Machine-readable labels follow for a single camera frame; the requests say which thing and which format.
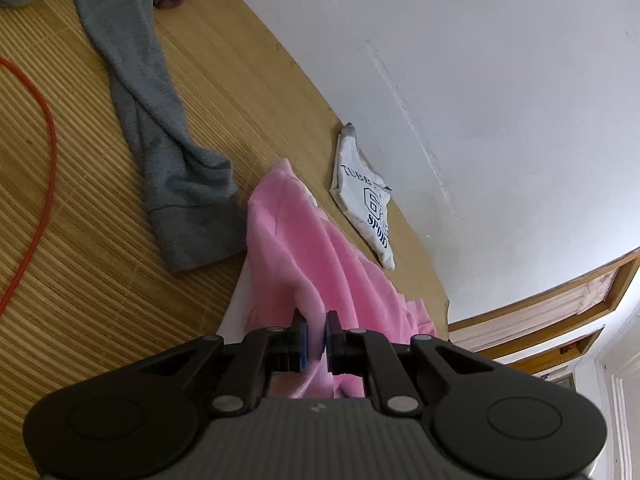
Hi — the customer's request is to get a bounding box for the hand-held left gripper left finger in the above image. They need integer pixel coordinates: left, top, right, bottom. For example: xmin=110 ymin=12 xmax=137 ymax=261
xmin=134 ymin=309 xmax=309 ymax=414

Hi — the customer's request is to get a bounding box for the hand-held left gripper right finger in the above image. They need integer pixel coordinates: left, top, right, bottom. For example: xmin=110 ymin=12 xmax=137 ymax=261
xmin=324 ymin=311 xmax=495 ymax=417

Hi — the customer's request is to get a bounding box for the pink garment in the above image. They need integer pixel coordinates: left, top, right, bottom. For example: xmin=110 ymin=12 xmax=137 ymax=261
xmin=244 ymin=158 xmax=438 ymax=402

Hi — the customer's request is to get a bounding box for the white sheet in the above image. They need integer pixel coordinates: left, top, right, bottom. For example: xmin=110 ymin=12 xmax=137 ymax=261
xmin=216 ymin=254 xmax=257 ymax=347

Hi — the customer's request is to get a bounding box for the white printed t-shirt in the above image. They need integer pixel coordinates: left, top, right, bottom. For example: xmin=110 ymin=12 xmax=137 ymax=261
xmin=329 ymin=121 xmax=398 ymax=269

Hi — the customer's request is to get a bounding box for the bamboo mat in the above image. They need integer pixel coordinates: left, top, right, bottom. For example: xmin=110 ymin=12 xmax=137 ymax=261
xmin=0 ymin=0 xmax=451 ymax=480

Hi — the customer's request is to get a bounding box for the grey sweatshirt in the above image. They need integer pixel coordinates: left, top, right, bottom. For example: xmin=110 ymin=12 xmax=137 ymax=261
xmin=67 ymin=0 xmax=249 ymax=274

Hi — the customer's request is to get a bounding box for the wooden door frame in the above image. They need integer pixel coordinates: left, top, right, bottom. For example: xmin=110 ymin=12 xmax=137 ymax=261
xmin=446 ymin=248 xmax=640 ymax=377

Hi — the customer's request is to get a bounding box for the red cable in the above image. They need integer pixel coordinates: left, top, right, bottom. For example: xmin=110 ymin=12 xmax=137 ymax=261
xmin=0 ymin=57 xmax=56 ymax=317

